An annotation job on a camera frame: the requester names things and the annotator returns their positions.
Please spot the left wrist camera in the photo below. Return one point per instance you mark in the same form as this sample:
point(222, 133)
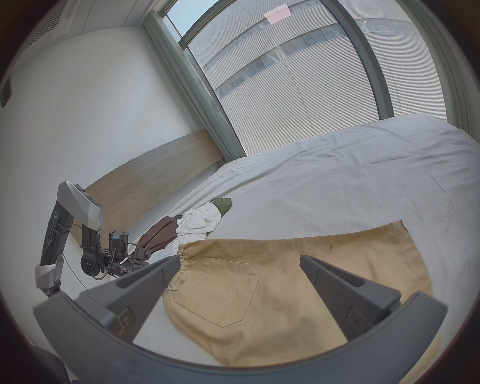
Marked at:
point(142, 254)

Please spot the tan shorts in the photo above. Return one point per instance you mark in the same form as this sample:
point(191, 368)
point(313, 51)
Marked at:
point(277, 285)

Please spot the dark brown garment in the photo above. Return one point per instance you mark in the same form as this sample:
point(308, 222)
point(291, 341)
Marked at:
point(159, 234)

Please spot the bed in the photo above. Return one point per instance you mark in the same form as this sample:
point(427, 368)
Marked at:
point(337, 180)

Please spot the cream garment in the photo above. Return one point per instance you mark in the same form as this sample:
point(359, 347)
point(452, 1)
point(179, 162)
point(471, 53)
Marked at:
point(198, 221)

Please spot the grey-green curtain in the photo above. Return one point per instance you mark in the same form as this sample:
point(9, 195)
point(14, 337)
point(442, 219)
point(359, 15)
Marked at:
point(187, 75)
point(453, 82)

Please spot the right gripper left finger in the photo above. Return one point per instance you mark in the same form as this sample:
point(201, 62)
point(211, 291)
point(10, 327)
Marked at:
point(142, 292)

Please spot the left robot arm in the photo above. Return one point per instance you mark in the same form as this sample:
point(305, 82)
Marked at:
point(78, 202)

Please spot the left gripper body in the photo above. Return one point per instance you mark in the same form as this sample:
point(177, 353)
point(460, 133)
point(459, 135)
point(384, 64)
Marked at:
point(129, 267)

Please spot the window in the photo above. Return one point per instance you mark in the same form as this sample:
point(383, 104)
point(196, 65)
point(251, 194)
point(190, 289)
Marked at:
point(300, 75)

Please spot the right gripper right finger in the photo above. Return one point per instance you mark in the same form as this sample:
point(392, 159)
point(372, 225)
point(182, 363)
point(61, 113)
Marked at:
point(345, 300)

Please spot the olive green garment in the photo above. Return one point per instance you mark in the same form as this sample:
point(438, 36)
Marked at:
point(222, 205)

